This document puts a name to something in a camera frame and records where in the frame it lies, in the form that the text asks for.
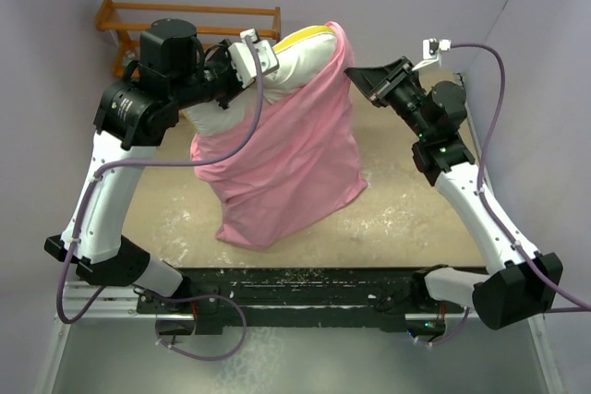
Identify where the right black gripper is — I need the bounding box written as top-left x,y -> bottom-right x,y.
346,56 -> 433,139

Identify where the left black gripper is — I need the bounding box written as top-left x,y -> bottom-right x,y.
169,38 -> 255,111

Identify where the white yellow pillow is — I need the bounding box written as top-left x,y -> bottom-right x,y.
183,25 -> 337,136

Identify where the pink satin pillowcase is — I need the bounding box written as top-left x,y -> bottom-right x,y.
195,21 -> 367,250

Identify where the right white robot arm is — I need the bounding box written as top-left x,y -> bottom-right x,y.
344,57 -> 563,330

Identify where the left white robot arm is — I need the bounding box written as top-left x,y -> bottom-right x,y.
44,18 -> 260,313

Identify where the wooden shelf rack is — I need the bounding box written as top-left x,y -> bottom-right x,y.
94,0 -> 282,77

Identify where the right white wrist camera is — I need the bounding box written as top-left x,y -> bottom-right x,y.
412,38 -> 452,72

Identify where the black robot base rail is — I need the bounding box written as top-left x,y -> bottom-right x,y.
138,268 -> 463,335

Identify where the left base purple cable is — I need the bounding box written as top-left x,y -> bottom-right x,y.
155,296 -> 249,362

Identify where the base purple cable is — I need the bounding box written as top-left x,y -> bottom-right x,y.
413,290 -> 465,350
155,296 -> 249,362

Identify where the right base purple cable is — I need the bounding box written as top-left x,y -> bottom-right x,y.
413,290 -> 465,350

